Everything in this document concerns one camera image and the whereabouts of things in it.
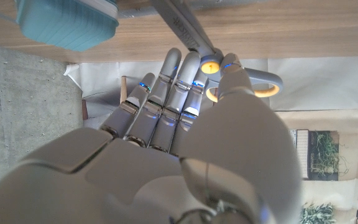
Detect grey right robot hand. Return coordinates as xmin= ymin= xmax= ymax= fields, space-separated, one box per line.
xmin=0 ymin=47 xmax=303 ymax=224

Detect grey scissors with yellow handles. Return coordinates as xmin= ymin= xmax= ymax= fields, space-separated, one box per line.
xmin=149 ymin=0 xmax=284 ymax=103

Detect teal hinged tin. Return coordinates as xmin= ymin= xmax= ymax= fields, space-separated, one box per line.
xmin=14 ymin=0 xmax=120 ymax=52

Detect grey tape outline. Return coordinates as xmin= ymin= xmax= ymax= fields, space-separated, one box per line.
xmin=118 ymin=0 xmax=260 ymax=19

